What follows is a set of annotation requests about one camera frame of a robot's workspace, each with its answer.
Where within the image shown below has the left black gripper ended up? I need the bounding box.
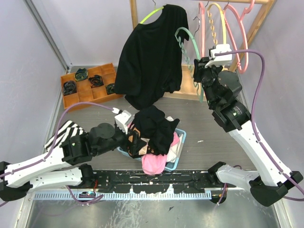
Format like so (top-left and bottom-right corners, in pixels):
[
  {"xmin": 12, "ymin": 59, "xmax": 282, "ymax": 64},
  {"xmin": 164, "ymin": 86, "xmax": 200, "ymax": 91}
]
[{"xmin": 95, "ymin": 123, "xmax": 147, "ymax": 157}]

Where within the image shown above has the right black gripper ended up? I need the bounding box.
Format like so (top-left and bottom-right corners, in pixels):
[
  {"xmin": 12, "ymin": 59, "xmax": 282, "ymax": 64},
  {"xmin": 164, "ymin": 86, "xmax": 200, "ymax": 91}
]
[{"xmin": 193, "ymin": 56, "xmax": 223, "ymax": 107}]

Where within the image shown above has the mint green hanger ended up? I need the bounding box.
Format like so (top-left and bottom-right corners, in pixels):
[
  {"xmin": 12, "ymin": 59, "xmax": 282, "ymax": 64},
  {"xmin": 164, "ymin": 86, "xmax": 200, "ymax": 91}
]
[{"xmin": 174, "ymin": 27, "xmax": 204, "ymax": 103}]

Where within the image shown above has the black printed t shirt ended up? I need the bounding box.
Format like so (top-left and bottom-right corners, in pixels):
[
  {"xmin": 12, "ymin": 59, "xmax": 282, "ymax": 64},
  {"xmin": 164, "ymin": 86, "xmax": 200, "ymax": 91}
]
[{"xmin": 129, "ymin": 105, "xmax": 180, "ymax": 158}]

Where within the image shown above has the pink t shirt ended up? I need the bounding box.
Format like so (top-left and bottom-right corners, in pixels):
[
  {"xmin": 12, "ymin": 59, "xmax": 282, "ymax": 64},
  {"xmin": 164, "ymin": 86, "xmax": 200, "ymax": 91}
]
[{"xmin": 127, "ymin": 122, "xmax": 180, "ymax": 175}]

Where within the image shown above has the yellow hanger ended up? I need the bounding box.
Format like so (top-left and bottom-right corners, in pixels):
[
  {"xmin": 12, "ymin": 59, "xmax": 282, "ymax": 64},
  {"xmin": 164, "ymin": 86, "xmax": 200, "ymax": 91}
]
[{"xmin": 206, "ymin": 1, "xmax": 228, "ymax": 47}]

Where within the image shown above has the white t shirt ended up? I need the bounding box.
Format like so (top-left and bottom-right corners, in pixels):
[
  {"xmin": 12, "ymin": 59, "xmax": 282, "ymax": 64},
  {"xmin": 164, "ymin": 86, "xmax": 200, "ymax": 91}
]
[{"xmin": 166, "ymin": 131, "xmax": 183, "ymax": 163}]

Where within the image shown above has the salmon pink metal hanger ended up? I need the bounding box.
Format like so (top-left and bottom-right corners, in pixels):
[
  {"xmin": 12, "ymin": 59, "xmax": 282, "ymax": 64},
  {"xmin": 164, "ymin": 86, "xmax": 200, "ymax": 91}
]
[{"xmin": 199, "ymin": 2, "xmax": 206, "ymax": 57}]

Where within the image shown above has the pink plastic hanger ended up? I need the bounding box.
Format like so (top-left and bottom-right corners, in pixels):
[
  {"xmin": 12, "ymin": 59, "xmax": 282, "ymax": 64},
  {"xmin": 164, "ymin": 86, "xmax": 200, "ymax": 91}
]
[{"xmin": 224, "ymin": 0, "xmax": 256, "ymax": 74}]

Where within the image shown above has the lime green hanger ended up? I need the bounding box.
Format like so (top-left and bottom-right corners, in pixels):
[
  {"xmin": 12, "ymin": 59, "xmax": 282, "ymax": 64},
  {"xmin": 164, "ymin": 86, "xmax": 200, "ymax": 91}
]
[{"xmin": 140, "ymin": 0, "xmax": 164, "ymax": 24}]

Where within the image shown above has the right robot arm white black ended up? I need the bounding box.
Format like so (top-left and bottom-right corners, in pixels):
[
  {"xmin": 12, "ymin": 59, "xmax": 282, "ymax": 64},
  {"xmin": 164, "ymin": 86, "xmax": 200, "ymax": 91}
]
[{"xmin": 194, "ymin": 57, "xmax": 303, "ymax": 207}]

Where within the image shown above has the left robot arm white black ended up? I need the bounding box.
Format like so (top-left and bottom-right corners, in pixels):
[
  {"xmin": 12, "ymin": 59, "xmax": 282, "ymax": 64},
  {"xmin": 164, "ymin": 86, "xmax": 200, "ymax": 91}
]
[{"xmin": 0, "ymin": 123, "xmax": 140, "ymax": 202}]

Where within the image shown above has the wooden clothes rack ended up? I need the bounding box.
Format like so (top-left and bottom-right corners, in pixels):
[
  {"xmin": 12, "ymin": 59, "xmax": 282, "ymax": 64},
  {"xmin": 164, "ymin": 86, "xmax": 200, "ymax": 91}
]
[{"xmin": 130, "ymin": 0, "xmax": 276, "ymax": 100}]

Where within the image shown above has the light blue plastic basket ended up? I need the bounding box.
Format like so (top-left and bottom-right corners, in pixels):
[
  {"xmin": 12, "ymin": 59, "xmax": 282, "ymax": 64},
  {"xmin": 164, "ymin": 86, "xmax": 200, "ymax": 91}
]
[{"xmin": 117, "ymin": 129, "xmax": 187, "ymax": 172}]

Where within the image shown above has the black white striped cloth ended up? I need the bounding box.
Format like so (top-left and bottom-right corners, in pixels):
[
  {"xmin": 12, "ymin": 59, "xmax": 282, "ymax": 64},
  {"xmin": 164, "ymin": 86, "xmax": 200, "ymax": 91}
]
[{"xmin": 54, "ymin": 120, "xmax": 87, "ymax": 148}]

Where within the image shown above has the orange wooden divider tray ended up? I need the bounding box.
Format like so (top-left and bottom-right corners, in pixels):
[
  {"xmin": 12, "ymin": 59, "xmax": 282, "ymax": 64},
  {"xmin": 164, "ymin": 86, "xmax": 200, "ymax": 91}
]
[{"xmin": 61, "ymin": 63, "xmax": 122, "ymax": 109}]

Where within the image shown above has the green black rolled sock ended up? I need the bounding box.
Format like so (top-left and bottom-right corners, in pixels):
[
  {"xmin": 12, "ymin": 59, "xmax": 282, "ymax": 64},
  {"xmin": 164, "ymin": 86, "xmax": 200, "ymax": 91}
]
[{"xmin": 75, "ymin": 68, "xmax": 88, "ymax": 82}]

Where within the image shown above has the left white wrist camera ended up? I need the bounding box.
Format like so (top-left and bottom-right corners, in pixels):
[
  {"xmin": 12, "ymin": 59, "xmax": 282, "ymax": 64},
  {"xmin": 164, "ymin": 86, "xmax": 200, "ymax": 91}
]
[{"xmin": 112, "ymin": 107, "xmax": 134, "ymax": 134}]

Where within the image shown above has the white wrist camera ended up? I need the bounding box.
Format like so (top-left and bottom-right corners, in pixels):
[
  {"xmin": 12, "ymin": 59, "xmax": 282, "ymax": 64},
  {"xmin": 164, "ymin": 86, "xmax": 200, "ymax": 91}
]
[
  {"xmin": 205, "ymin": 44, "xmax": 232, "ymax": 68},
  {"xmin": 112, "ymin": 107, "xmax": 134, "ymax": 134}
]

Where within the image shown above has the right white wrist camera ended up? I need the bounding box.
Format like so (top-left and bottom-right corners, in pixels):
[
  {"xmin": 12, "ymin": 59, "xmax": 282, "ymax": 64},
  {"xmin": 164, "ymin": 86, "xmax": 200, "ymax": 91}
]
[{"xmin": 205, "ymin": 44, "xmax": 232, "ymax": 68}]

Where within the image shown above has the black mounting base plate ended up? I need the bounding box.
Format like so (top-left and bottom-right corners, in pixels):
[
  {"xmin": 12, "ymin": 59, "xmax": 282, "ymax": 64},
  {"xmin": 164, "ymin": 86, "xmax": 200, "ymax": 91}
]
[{"xmin": 80, "ymin": 170, "xmax": 224, "ymax": 194}]

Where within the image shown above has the aluminium rail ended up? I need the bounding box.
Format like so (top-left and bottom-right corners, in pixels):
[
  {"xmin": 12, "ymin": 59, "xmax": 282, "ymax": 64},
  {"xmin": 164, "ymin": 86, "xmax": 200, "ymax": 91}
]
[{"xmin": 23, "ymin": 170, "xmax": 282, "ymax": 200}]

